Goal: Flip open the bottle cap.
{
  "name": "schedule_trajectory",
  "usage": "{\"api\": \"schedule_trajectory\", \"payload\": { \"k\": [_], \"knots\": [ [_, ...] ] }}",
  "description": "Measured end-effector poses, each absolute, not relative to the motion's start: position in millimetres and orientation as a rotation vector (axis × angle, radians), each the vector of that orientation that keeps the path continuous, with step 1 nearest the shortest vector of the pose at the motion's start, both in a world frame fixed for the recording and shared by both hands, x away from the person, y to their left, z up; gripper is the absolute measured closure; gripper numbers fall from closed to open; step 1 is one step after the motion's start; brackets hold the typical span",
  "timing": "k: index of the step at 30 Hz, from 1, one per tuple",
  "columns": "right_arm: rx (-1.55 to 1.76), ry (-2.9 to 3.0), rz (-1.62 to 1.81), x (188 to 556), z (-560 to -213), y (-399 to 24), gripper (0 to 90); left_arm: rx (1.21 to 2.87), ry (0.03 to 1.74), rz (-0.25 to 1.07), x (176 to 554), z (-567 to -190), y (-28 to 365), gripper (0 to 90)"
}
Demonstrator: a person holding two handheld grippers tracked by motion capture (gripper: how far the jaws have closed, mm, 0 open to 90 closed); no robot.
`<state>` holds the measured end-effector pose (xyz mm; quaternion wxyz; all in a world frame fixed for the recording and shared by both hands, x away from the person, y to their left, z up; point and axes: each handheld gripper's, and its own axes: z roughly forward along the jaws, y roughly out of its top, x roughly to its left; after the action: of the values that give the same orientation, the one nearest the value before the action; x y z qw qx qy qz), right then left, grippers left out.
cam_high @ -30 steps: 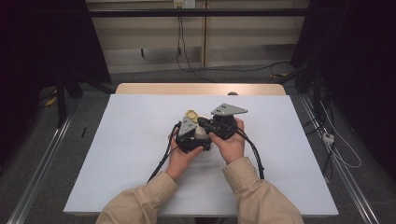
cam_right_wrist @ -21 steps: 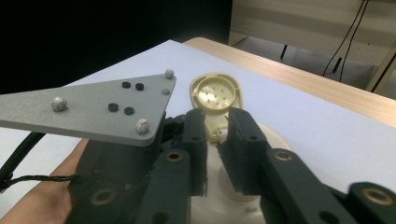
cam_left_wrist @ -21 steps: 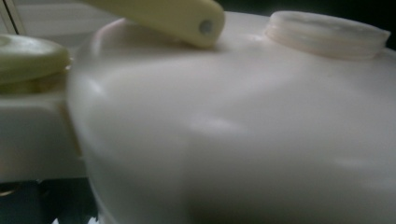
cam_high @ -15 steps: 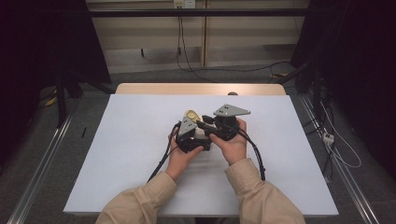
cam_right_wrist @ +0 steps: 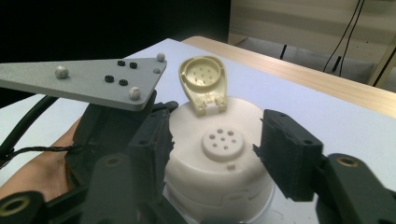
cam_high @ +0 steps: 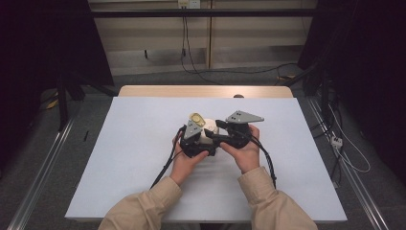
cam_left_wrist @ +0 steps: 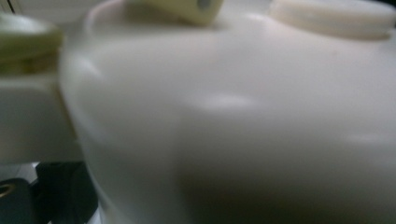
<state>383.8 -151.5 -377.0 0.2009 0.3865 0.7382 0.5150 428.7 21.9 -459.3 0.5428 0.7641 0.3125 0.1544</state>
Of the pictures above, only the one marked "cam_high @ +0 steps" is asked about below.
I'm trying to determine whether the right hand-held gripper black cable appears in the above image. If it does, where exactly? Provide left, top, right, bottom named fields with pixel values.
left=247, top=132, right=278, bottom=190

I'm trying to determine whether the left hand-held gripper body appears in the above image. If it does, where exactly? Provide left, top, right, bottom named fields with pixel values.
left=179, top=119, right=217, bottom=159

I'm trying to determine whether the white table cover board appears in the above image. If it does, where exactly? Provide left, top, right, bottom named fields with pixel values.
left=64, top=96, right=349, bottom=223

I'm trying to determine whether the left hand-held gripper black cable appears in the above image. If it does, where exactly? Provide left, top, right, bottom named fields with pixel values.
left=149, top=125, right=188, bottom=190

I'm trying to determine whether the black power cable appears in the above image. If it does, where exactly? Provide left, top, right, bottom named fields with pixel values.
left=180, top=8, right=224, bottom=86
left=182, top=8, right=301, bottom=86

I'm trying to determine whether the person's right hand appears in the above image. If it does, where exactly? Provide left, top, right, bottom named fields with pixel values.
left=219, top=125, right=261, bottom=175

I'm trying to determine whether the hand-held gripper black cable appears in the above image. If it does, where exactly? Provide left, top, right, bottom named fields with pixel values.
left=247, top=132, right=278, bottom=190
left=149, top=125, right=188, bottom=190

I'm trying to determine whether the white wall socket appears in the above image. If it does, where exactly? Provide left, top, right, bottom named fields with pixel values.
left=177, top=0, right=201, bottom=10

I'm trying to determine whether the white cable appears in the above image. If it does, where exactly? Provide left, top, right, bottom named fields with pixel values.
left=327, top=103, right=372, bottom=174

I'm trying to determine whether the black metal stand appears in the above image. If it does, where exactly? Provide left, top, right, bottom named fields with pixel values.
left=280, top=60, right=341, bottom=124
left=55, top=68, right=120, bottom=132

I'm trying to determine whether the beige wooden cabinet desk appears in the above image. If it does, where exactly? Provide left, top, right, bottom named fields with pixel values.
left=87, top=0, right=319, bottom=78

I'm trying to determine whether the person's left hand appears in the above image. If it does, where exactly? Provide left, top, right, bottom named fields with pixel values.
left=169, top=133, right=211, bottom=187

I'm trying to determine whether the black curtain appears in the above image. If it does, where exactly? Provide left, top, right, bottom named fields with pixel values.
left=0, top=0, right=115, bottom=167
left=298, top=0, right=406, bottom=180

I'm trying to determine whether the metal floor rail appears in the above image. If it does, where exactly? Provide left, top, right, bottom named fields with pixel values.
left=6, top=116, right=79, bottom=230
left=305, top=95, right=391, bottom=230

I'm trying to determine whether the wooden table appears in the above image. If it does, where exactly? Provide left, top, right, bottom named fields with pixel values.
left=118, top=84, right=294, bottom=99

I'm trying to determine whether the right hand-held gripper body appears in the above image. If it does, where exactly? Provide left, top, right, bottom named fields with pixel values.
left=223, top=110, right=265, bottom=150

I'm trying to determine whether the white power strip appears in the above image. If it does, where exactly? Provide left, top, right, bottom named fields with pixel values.
left=329, top=135, right=345, bottom=150

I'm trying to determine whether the glass jar with cream lid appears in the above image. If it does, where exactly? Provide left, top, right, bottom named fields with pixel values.
left=200, top=118, right=220, bottom=146

